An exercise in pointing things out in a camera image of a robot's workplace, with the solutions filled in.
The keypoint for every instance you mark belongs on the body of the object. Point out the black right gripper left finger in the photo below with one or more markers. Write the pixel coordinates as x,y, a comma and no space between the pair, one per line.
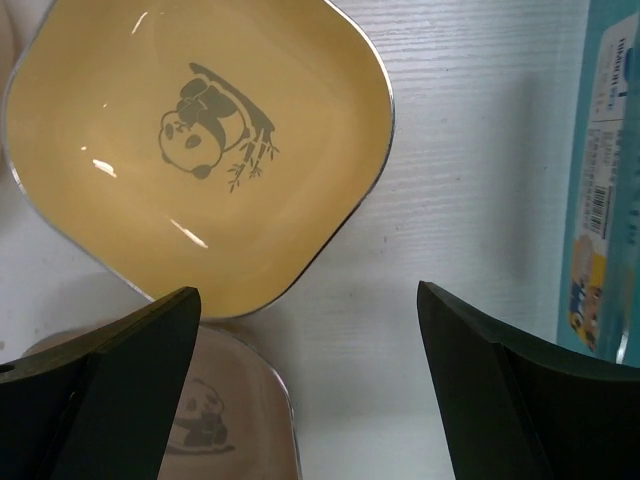
100,406

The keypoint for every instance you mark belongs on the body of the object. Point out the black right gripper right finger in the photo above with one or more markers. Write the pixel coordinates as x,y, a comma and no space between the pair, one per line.
514,406

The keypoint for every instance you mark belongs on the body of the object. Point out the brown panda plate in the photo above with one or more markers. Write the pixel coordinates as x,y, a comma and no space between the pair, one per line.
233,421

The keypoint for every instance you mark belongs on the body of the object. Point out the yellow panda plate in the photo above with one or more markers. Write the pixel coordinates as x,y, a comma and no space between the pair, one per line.
214,144

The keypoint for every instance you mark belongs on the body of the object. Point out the teal plastic bin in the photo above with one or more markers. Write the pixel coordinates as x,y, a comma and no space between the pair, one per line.
599,290

